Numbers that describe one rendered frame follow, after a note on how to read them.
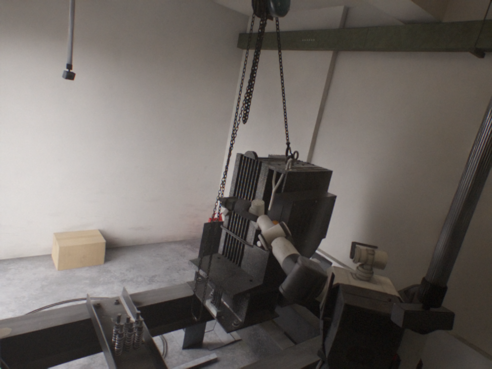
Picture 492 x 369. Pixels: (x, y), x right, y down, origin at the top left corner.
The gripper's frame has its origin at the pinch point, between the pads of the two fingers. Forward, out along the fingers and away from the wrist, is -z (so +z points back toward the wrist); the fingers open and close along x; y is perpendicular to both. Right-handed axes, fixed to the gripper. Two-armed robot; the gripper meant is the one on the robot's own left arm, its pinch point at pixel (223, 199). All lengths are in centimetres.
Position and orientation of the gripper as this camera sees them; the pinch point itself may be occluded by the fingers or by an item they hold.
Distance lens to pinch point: 184.3
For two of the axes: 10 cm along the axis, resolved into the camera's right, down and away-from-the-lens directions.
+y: -1.9, 9.6, 2.0
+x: -5.6, 0.6, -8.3
